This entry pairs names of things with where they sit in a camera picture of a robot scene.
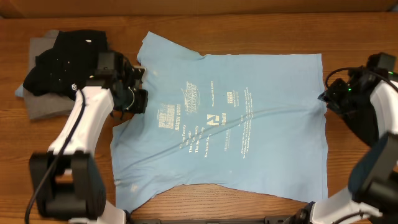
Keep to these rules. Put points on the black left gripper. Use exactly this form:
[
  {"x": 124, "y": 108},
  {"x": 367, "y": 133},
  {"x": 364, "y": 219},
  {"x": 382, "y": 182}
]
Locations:
[{"x": 139, "y": 106}]

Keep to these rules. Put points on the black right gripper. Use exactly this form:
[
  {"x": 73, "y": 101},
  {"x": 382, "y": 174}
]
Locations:
[{"x": 332, "y": 90}]

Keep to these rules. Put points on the light blue printed t-shirt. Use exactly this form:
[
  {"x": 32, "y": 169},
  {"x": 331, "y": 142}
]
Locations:
[{"x": 245, "y": 122}]

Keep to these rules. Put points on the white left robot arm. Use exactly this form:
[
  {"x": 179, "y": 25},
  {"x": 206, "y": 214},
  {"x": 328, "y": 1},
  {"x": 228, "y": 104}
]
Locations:
[{"x": 66, "y": 180}]

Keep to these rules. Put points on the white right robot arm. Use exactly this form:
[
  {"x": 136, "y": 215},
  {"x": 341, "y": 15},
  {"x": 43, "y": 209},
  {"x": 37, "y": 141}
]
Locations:
[{"x": 372, "y": 188}]

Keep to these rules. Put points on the black cloth pile right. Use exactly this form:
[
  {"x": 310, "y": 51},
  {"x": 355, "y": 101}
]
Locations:
[{"x": 363, "y": 124}]

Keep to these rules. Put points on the black folded garment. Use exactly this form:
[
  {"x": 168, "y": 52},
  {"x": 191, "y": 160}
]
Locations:
[{"x": 68, "y": 64}]

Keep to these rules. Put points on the grey folded garment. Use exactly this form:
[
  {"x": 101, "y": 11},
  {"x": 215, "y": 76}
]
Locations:
[{"x": 50, "y": 104}]

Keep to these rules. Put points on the light blue folded garment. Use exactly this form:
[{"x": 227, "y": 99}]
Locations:
[{"x": 19, "y": 92}]

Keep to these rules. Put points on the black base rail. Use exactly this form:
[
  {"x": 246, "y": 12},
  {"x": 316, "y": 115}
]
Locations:
[{"x": 266, "y": 220}]

